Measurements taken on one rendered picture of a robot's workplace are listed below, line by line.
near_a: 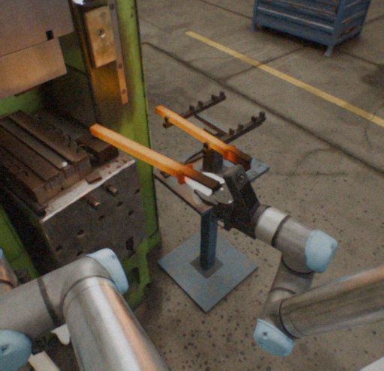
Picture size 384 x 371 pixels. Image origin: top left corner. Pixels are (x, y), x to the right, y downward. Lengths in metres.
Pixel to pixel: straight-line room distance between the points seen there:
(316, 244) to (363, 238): 1.67
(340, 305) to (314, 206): 1.86
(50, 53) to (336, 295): 0.82
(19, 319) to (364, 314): 0.47
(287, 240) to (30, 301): 0.46
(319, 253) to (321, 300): 0.11
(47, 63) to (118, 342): 0.75
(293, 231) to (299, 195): 1.77
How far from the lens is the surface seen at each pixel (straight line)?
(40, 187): 1.12
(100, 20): 1.20
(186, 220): 2.22
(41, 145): 1.26
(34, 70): 0.97
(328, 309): 0.61
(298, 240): 0.71
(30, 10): 0.94
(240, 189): 0.72
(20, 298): 0.53
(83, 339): 0.41
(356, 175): 2.79
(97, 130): 1.06
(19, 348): 0.52
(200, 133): 1.20
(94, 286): 0.47
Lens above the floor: 1.69
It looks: 43 degrees down
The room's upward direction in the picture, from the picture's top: straight up
